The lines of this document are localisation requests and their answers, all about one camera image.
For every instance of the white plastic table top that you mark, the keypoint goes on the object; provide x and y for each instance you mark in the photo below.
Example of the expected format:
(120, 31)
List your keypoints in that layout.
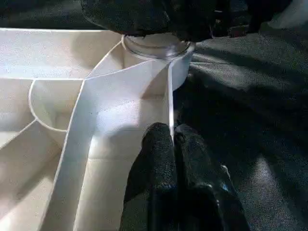
(60, 60)

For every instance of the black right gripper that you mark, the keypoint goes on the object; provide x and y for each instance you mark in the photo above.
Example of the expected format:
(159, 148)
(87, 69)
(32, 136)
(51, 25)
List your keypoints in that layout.
(231, 16)

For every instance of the white plastic table leg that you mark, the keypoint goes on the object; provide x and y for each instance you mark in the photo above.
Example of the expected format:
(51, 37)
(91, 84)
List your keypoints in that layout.
(156, 45)

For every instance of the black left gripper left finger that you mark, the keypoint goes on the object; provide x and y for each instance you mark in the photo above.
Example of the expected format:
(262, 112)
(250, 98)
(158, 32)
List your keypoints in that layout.
(154, 180)

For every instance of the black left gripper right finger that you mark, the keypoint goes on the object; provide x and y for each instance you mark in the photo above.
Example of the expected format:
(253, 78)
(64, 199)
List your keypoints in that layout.
(204, 192)

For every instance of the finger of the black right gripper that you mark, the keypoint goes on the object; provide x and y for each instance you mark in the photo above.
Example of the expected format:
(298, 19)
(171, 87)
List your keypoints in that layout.
(149, 16)

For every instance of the black mat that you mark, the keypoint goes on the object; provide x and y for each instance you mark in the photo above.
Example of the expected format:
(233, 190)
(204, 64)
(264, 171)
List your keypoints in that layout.
(252, 108)

